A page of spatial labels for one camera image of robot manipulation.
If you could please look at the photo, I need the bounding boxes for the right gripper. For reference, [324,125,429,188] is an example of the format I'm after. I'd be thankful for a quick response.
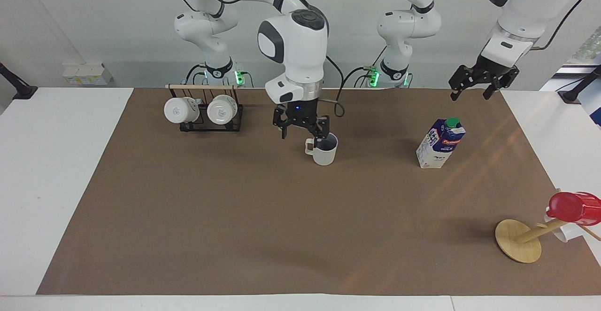
[273,100,331,141]

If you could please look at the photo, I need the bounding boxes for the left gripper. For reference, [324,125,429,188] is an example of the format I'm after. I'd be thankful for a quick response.
[448,55,520,101]

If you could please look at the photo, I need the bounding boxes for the blue white milk carton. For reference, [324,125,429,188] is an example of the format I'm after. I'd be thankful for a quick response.
[416,117,467,170]

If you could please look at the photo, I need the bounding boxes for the red cup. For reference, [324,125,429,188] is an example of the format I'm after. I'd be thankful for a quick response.
[547,191,601,226]

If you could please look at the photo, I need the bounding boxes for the white cup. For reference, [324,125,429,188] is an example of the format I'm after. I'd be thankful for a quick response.
[544,212,584,242]

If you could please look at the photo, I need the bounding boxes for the white mug with grey print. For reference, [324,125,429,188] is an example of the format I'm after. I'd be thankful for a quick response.
[163,96,201,124]
[207,94,238,125]

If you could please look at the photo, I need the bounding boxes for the black stand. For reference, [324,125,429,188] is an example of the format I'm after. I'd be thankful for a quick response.
[557,65,601,104]
[0,62,39,101]

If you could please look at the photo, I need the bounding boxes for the wooden mug tree stand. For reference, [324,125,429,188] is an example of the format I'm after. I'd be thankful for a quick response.
[495,188,601,264]

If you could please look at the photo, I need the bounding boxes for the white socket box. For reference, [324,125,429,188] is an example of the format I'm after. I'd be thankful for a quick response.
[62,62,114,86]

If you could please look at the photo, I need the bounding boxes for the black wire mug rack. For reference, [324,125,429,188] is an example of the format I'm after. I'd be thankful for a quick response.
[166,84,245,133]

